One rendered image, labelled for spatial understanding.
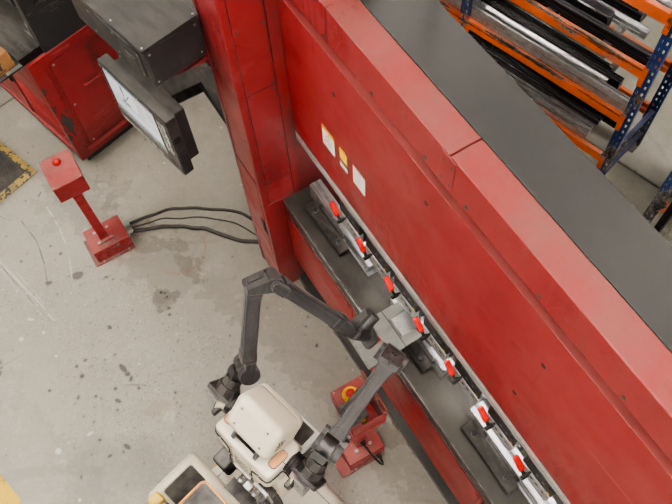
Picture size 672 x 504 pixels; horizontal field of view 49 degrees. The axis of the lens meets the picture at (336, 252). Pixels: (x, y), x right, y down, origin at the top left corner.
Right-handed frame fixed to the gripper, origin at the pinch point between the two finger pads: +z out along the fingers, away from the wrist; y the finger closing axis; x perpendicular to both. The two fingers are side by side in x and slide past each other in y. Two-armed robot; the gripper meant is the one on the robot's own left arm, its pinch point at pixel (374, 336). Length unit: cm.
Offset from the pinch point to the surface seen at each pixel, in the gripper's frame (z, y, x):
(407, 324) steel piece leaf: 9.3, -2.0, -11.5
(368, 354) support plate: -0.2, -4.3, 6.4
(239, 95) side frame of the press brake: -59, 85, -26
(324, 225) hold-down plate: 17, 61, -5
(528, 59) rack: 110, 101, -128
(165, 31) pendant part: -89, 102, -26
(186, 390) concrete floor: 53, 59, 119
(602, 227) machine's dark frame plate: -97, -45, -89
